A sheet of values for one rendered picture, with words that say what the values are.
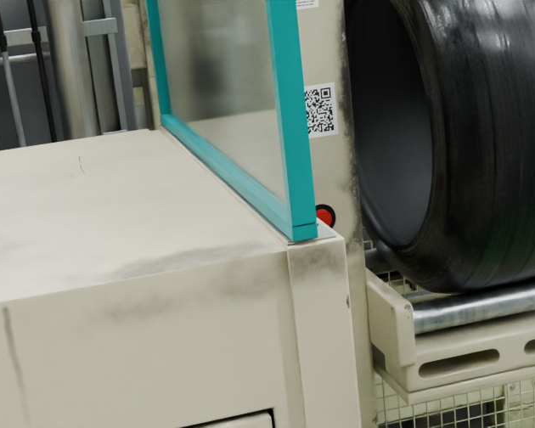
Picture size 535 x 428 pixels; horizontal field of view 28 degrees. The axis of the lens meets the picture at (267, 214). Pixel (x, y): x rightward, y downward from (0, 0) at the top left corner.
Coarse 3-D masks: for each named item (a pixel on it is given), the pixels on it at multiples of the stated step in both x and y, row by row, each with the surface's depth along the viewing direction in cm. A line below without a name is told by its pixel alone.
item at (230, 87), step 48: (192, 0) 99; (240, 0) 81; (288, 0) 71; (192, 48) 103; (240, 48) 83; (288, 48) 72; (192, 96) 107; (240, 96) 86; (288, 96) 72; (192, 144) 108; (240, 144) 89; (288, 144) 73; (240, 192) 89; (288, 192) 74
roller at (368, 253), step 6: (366, 252) 183; (372, 252) 183; (378, 252) 183; (366, 258) 182; (372, 258) 182; (378, 258) 183; (366, 264) 182; (372, 264) 182; (378, 264) 182; (384, 264) 183; (372, 270) 183; (378, 270) 183; (384, 270) 183; (390, 270) 184; (396, 270) 185
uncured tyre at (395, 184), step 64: (384, 0) 183; (448, 0) 140; (512, 0) 140; (384, 64) 190; (448, 64) 139; (512, 64) 137; (384, 128) 192; (448, 128) 141; (512, 128) 138; (384, 192) 189; (448, 192) 144; (512, 192) 141; (384, 256) 174; (448, 256) 151; (512, 256) 149
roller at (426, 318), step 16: (496, 288) 160; (512, 288) 160; (528, 288) 160; (416, 304) 157; (432, 304) 157; (448, 304) 157; (464, 304) 157; (480, 304) 158; (496, 304) 158; (512, 304) 159; (528, 304) 160; (416, 320) 155; (432, 320) 156; (448, 320) 156; (464, 320) 157; (480, 320) 159
